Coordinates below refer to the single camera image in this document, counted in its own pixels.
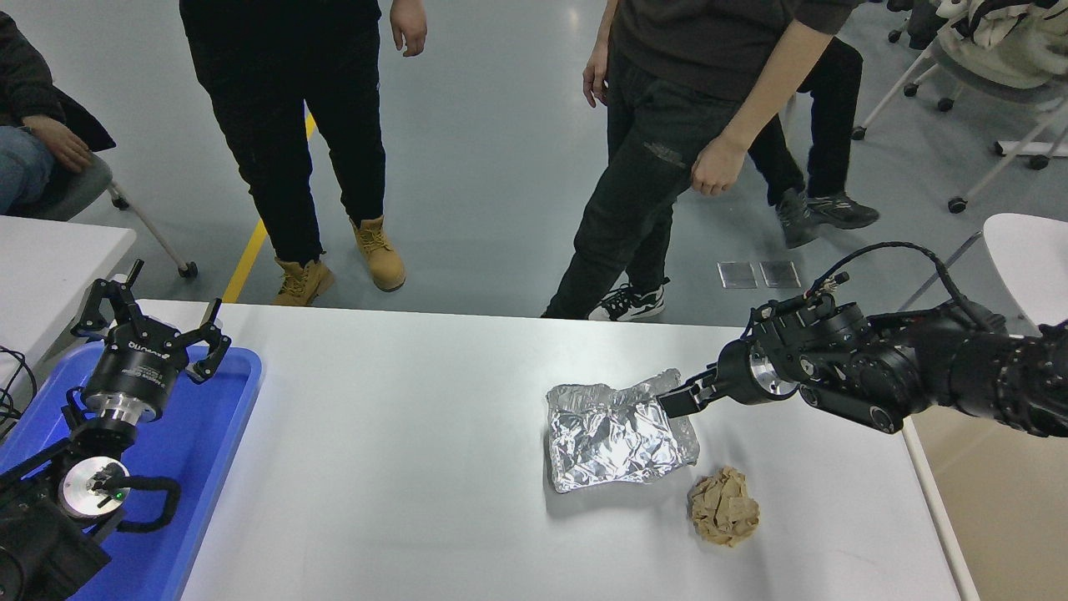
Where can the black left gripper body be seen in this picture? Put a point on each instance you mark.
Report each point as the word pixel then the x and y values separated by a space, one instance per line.
pixel 133 367

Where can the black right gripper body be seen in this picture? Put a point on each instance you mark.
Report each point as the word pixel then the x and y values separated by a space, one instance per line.
pixel 732 374

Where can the silver foil tray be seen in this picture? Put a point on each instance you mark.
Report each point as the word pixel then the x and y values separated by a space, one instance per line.
pixel 613 442

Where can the person's right forearm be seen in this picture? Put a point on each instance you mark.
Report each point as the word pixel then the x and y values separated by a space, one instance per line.
pixel 607 23

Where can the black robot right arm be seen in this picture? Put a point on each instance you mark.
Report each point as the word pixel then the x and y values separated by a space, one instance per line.
pixel 984 367

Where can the person's left forearm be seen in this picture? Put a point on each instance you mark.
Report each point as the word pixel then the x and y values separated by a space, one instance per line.
pixel 776 83

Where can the person's hand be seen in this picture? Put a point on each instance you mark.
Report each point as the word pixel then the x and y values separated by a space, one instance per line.
pixel 60 143

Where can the person's left hand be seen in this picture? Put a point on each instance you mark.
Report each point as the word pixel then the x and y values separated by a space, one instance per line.
pixel 719 167
pixel 409 27

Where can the person's right hand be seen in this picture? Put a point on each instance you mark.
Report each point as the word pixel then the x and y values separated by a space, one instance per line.
pixel 596 75

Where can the white side table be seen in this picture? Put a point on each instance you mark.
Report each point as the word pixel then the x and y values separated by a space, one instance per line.
pixel 50 267

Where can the metal floor plate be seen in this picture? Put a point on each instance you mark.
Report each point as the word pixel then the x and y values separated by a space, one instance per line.
pixel 779 274
pixel 738 275

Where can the blue plastic tray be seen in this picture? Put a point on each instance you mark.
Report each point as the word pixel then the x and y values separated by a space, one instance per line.
pixel 209 451

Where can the crumpled tan paper ball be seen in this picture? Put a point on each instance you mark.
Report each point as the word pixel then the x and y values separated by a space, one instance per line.
pixel 724 507

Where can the grey wheeled chair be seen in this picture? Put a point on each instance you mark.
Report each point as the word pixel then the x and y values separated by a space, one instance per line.
pixel 79 184

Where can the person in tan boots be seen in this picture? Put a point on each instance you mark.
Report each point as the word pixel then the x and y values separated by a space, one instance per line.
pixel 275 108

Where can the seated person in black jacket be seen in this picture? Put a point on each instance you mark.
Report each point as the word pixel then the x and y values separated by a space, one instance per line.
pixel 33 75

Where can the person in black-white sneakers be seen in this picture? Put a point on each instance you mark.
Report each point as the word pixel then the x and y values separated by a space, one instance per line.
pixel 659 125

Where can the person in grey sneakers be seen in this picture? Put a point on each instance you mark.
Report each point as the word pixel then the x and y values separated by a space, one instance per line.
pixel 826 108

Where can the large pale bin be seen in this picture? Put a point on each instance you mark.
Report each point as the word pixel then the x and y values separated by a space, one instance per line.
pixel 1001 517

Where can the white round table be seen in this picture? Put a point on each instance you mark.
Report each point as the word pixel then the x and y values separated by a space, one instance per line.
pixel 1030 267

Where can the white wheeled chair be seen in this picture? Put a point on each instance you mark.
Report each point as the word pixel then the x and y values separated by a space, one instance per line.
pixel 1014 98

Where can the cream coat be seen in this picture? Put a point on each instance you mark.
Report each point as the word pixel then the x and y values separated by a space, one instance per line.
pixel 1010 50

